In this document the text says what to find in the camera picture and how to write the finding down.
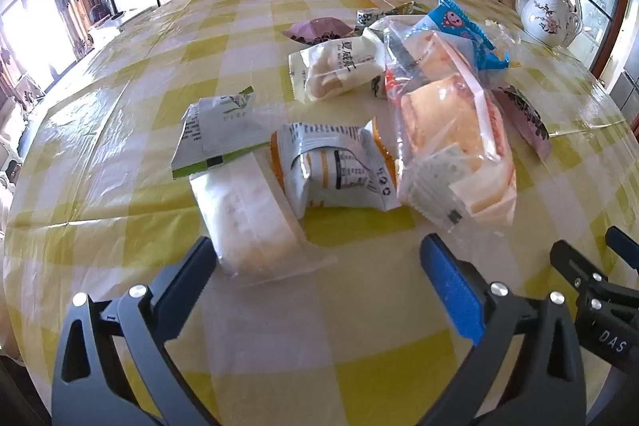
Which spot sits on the grey cabinet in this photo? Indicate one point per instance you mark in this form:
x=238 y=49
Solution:
x=626 y=91

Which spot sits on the purple snack packet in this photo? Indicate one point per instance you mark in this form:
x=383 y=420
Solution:
x=526 y=119
x=319 y=29

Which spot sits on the translucent white snack packet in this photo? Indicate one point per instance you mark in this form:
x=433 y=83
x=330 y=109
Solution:
x=249 y=216

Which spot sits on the small blue and white candy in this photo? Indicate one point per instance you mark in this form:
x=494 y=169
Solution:
x=367 y=15

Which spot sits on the small green snack packet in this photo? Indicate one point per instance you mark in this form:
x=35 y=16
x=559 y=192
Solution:
x=404 y=9

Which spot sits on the white floral teapot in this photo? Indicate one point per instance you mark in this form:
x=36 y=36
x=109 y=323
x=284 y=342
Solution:
x=546 y=14

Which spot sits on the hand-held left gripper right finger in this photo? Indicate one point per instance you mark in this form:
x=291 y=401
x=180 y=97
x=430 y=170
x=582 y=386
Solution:
x=449 y=286

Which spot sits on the clear bag of bread slices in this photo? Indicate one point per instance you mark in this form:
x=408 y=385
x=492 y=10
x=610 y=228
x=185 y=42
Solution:
x=449 y=121

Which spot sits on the white television cabinet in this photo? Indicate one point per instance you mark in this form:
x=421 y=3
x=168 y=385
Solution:
x=117 y=21

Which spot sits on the orange and white snack packet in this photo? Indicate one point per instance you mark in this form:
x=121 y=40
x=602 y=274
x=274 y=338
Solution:
x=329 y=161

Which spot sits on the blue snack packet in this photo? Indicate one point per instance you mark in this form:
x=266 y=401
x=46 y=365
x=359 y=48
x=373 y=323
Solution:
x=452 y=19

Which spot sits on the cream white snack packet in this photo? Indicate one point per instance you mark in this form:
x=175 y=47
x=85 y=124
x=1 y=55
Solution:
x=334 y=69

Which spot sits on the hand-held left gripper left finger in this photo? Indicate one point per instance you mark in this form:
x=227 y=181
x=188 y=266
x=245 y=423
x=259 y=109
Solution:
x=194 y=271

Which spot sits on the green and white snack packet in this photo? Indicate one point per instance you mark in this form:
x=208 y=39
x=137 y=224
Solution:
x=219 y=131

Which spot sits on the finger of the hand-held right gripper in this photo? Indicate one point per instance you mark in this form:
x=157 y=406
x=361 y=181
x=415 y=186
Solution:
x=624 y=242
x=569 y=259

